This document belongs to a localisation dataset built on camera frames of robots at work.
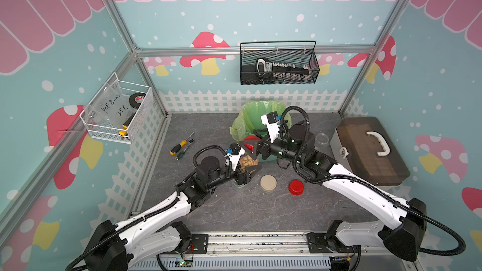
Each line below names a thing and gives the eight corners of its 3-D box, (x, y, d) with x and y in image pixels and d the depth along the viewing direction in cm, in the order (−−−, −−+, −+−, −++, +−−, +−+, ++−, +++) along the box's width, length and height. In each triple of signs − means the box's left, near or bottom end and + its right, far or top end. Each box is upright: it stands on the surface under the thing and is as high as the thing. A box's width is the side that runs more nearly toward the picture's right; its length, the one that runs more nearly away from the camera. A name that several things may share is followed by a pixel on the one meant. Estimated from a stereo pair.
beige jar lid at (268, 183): (260, 192, 90) (260, 190, 88) (259, 176, 95) (259, 174, 94) (277, 192, 90) (278, 190, 88) (275, 176, 95) (276, 174, 94)
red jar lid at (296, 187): (289, 195, 89) (290, 193, 87) (287, 181, 93) (288, 179, 91) (304, 195, 89) (305, 193, 87) (301, 181, 93) (302, 179, 91)
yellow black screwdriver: (170, 154, 104) (168, 151, 101) (192, 134, 112) (190, 131, 110) (173, 156, 103) (171, 152, 100) (194, 136, 112) (193, 132, 109)
